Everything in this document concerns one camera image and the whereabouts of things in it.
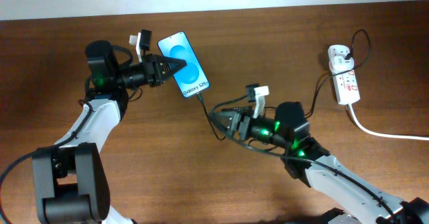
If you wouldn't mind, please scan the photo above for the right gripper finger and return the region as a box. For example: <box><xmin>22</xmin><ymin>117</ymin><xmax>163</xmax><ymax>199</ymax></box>
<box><xmin>221</xmin><ymin>106</ymin><xmax>252</xmax><ymax>113</ymax></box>
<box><xmin>210</xmin><ymin>111</ymin><xmax>242</xmax><ymax>137</ymax></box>

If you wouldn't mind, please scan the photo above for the blue screen Galaxy smartphone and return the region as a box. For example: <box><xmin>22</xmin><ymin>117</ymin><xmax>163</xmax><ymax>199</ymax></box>
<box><xmin>157</xmin><ymin>31</ymin><xmax>211</xmax><ymax>99</ymax></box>

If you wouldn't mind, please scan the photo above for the black USB charging cable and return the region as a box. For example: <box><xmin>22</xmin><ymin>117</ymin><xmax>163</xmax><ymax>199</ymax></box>
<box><xmin>196</xmin><ymin>29</ymin><xmax>372</xmax><ymax>142</ymax></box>

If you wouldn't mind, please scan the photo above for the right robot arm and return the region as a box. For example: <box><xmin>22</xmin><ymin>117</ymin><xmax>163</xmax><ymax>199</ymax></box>
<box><xmin>209</xmin><ymin>102</ymin><xmax>428</xmax><ymax>223</ymax></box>

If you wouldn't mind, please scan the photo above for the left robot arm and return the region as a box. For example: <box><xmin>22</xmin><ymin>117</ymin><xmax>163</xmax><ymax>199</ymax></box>
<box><xmin>32</xmin><ymin>40</ymin><xmax>186</xmax><ymax>223</ymax></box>

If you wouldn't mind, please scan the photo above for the white USB charger plug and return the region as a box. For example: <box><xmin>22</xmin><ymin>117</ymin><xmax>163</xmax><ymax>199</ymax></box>
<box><xmin>329</xmin><ymin>55</ymin><xmax>355</xmax><ymax>74</ymax></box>

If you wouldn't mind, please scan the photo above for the white power strip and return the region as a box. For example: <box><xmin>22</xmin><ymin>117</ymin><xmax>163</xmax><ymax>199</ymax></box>
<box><xmin>328</xmin><ymin>44</ymin><xmax>360</xmax><ymax>105</ymax></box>

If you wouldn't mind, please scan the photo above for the white power strip cord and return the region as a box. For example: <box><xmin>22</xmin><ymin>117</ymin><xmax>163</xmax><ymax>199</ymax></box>
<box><xmin>345</xmin><ymin>103</ymin><xmax>429</xmax><ymax>142</ymax></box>

